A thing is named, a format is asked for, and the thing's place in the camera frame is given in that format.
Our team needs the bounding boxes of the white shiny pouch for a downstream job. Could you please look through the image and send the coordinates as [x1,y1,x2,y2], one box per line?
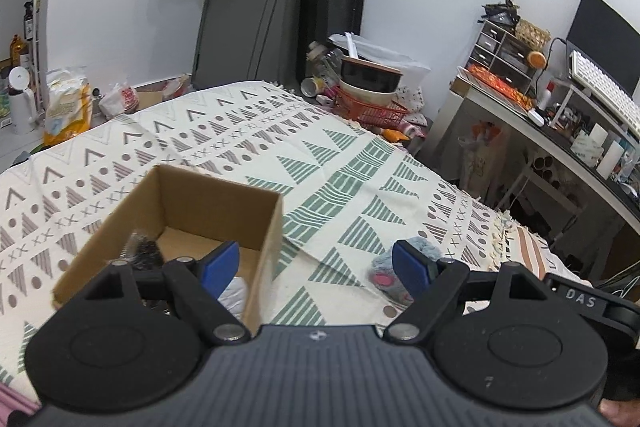
[218,277,250,320]

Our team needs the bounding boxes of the grey pink plush toy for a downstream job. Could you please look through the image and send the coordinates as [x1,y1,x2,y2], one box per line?
[367,236,442,307]

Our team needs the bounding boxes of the black sequin pouch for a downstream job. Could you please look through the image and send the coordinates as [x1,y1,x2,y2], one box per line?
[120,232,164,271]

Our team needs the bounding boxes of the person's right hand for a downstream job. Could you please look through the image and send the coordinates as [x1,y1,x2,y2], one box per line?
[599,399,640,427]

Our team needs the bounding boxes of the open cardboard box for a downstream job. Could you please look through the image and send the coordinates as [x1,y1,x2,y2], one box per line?
[53,166,283,333]

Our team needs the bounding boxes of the patterned white green blanket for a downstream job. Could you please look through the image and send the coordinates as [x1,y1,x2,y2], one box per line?
[1,81,555,397]

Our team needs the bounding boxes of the white desk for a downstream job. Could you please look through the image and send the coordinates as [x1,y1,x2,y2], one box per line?
[434,76,640,268]

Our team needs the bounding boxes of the red plastic basket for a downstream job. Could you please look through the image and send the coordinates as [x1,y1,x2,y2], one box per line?
[333,89,409,129]

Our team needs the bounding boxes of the white plastic bag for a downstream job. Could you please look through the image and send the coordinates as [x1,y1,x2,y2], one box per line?
[99,82,139,119]

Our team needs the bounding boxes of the orange snack package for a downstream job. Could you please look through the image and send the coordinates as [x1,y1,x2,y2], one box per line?
[468,64,534,110]

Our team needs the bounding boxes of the black beige round bowl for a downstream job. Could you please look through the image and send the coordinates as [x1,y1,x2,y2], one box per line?
[340,56,402,107]

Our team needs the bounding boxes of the yellow white pet food bag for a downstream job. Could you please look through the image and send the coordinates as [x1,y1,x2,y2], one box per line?
[43,67,93,147]

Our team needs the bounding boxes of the pink bed sheet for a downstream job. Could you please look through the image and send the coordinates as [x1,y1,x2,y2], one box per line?
[0,384,40,426]

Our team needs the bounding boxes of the white keyboard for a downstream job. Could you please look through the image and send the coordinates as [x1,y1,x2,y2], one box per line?
[568,50,640,136]

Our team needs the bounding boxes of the grey mini drawer organizer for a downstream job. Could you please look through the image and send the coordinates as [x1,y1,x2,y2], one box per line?
[465,20,536,94]

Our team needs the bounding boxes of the clear plastic storage bin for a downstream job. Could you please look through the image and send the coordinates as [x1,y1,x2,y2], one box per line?
[329,34,431,90]

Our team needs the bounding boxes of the white kettle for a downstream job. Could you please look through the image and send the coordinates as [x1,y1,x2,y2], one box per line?
[8,66,38,134]

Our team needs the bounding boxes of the woven wicker basket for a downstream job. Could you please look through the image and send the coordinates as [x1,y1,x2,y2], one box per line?
[515,18,551,51]

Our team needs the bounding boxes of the black computer monitor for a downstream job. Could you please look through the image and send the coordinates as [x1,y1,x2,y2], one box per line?
[566,0,640,98]

